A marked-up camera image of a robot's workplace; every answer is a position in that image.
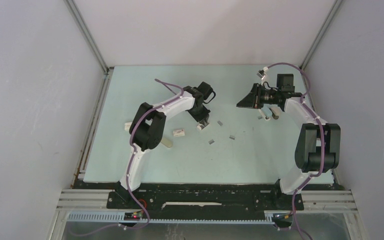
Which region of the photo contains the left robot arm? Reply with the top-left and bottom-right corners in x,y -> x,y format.
118,79 -> 216,208

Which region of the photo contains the olive green stapler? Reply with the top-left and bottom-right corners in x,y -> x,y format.
160,137 -> 173,149

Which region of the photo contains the white stapler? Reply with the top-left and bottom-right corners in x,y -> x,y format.
124,122 -> 132,131

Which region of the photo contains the white staple box sleeve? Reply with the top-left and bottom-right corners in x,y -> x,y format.
172,129 -> 186,137

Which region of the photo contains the staple tray box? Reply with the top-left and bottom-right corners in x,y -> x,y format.
196,121 -> 210,131

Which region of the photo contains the beige brown stapler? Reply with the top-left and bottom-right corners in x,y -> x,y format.
269,106 -> 282,120

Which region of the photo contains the right aluminium frame post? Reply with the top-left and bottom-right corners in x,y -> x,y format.
300,0 -> 345,70

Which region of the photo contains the light blue stapler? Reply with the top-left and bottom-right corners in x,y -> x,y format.
258,109 -> 271,121

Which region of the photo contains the left aluminium frame post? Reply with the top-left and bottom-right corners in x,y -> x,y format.
63,0 -> 110,74

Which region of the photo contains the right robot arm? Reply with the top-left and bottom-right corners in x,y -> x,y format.
236,70 -> 341,209

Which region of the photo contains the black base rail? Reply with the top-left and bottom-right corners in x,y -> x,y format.
106,183 -> 304,221

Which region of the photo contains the aluminium frame post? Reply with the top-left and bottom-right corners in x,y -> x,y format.
300,0 -> 345,70
63,0 -> 110,74

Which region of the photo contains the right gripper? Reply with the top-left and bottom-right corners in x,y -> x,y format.
237,83 -> 281,109

